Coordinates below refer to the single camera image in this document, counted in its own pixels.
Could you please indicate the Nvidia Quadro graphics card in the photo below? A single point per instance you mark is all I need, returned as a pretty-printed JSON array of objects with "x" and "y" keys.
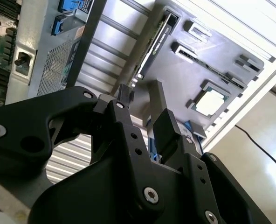
[{"x": 160, "y": 42}]

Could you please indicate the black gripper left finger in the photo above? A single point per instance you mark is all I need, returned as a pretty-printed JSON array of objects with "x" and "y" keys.
[{"x": 23, "y": 130}]

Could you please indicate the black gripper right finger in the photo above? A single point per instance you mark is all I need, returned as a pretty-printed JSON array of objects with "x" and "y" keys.
[{"x": 198, "y": 177}]

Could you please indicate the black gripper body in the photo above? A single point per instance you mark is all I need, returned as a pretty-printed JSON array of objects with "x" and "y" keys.
[{"x": 89, "y": 198}]

